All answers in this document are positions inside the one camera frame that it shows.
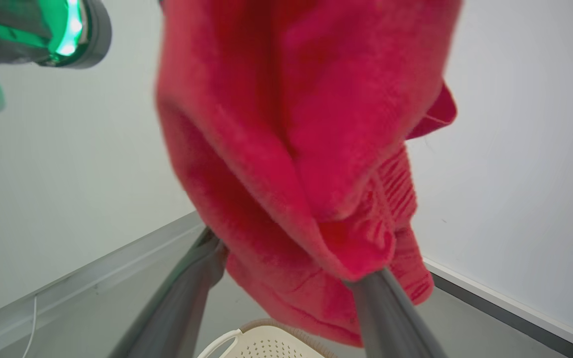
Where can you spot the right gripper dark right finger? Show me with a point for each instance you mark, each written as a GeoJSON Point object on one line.
{"type": "Point", "coordinates": [391, 318]}

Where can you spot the white wall baseboard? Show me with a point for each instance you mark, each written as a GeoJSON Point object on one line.
{"type": "Point", "coordinates": [510, 303]}

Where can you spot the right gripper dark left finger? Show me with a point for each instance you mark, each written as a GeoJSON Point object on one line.
{"type": "Point", "coordinates": [182, 303]}

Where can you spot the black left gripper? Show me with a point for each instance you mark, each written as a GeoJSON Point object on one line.
{"type": "Point", "coordinates": [28, 30]}

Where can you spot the cream perforated laundry basket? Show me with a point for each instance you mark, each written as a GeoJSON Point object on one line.
{"type": "Point", "coordinates": [266, 343]}

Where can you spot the red fleece garment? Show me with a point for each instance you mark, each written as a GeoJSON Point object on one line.
{"type": "Point", "coordinates": [296, 149]}

